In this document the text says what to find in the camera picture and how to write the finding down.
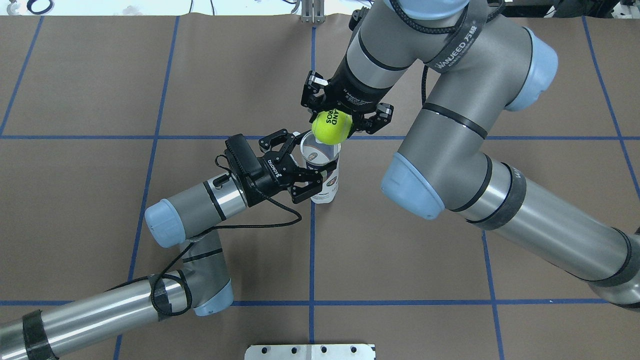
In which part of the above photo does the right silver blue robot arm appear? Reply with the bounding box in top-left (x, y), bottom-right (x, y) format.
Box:
top-left (301, 0), bottom-right (639, 312)

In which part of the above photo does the yellow tennis ball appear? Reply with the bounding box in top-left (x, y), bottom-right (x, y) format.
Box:
top-left (311, 109), bottom-right (354, 146)

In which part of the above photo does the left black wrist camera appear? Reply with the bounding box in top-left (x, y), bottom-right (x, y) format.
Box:
top-left (225, 134), bottom-right (263, 181)

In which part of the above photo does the clear tennis ball can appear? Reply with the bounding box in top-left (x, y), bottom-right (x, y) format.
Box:
top-left (300, 131), bottom-right (341, 204)

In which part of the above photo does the left black camera cable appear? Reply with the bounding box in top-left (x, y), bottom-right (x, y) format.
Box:
top-left (150, 155), bottom-right (303, 316)

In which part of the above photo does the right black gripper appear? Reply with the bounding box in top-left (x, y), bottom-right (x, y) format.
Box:
top-left (301, 71), bottom-right (394, 136)

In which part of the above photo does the aluminium frame post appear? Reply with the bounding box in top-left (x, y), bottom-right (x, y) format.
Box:
top-left (297, 0), bottom-right (326, 25)

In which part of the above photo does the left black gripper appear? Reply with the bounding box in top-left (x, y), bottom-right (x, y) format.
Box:
top-left (240, 129), bottom-right (324, 207)

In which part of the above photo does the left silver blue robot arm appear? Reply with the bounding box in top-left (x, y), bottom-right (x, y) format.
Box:
top-left (1, 127), bottom-right (317, 360)

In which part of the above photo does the white pedestal column base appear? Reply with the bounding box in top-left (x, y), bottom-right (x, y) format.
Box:
top-left (244, 343), bottom-right (377, 360)

